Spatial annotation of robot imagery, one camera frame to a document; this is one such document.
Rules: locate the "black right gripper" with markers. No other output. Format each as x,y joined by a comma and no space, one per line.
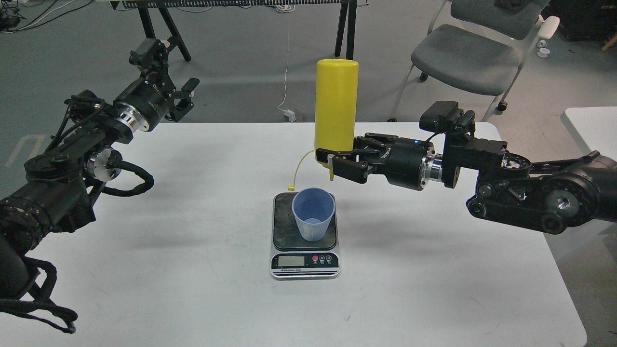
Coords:
404,162

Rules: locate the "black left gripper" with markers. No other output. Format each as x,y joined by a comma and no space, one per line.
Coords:
143,104

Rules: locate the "blue plastic cup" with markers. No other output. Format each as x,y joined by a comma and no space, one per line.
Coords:
313,208

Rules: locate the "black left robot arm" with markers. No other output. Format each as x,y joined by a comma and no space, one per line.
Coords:
65,181

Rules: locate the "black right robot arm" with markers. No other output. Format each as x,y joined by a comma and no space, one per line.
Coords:
547,196

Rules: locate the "digital kitchen scale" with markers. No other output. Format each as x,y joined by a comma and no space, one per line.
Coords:
293,257

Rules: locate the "white power adapter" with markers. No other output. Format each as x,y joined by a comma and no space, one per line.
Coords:
295,116

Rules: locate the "grey office chair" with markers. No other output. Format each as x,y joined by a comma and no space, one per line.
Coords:
477,64

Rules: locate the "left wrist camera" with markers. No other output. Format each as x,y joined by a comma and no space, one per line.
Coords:
151,58

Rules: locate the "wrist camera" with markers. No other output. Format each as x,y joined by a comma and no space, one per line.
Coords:
151,58
447,117

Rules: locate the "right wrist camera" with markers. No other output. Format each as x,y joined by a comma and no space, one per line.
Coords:
447,117

